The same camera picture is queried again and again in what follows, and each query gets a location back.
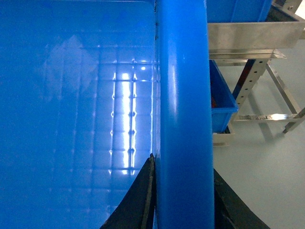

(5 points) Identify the blue bin upper shelf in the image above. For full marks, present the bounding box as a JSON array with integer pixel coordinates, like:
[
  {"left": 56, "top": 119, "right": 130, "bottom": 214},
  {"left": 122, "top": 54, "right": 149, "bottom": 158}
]
[{"left": 206, "top": 0, "right": 272, "bottom": 23}]

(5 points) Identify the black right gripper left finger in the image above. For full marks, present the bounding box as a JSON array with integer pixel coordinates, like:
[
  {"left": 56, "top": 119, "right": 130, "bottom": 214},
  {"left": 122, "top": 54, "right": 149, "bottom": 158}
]
[{"left": 101, "top": 154, "right": 156, "bottom": 229}]

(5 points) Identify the small blue bin lower shelf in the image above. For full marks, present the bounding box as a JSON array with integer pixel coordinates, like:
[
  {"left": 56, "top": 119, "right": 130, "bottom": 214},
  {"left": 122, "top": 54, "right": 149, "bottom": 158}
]
[{"left": 209, "top": 60, "right": 238, "bottom": 133}]

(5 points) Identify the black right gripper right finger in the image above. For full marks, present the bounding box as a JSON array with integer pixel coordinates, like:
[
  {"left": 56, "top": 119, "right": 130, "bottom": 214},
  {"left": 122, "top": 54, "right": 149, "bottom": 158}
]
[{"left": 214, "top": 170, "right": 269, "bottom": 229}]

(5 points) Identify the steel shelf rack frame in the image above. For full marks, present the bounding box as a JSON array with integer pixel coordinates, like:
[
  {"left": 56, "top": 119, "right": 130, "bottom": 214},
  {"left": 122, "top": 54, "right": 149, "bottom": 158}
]
[{"left": 208, "top": 0, "right": 305, "bottom": 146}]

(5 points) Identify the large blue plastic crate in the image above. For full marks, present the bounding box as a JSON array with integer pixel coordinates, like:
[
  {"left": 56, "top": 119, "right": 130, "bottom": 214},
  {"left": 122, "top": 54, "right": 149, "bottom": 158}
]
[{"left": 0, "top": 0, "right": 215, "bottom": 229}]

